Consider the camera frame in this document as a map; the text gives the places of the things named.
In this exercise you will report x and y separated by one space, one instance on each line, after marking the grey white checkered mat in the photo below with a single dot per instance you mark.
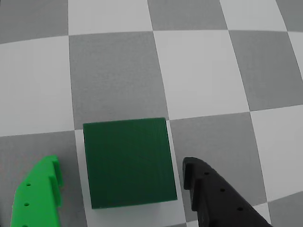
118 71

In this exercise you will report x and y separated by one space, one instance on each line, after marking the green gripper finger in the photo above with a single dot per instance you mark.
38 196

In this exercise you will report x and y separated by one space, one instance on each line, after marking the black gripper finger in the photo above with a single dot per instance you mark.
217 198

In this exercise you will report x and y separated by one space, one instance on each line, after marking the green cube dice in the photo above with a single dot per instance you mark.
130 163

